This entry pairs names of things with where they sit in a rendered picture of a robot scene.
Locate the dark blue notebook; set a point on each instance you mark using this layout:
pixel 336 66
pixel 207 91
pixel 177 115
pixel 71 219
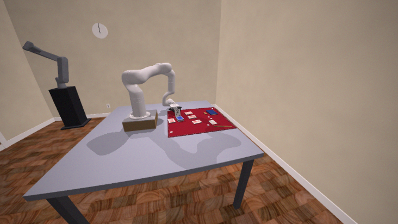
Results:
pixel 211 112

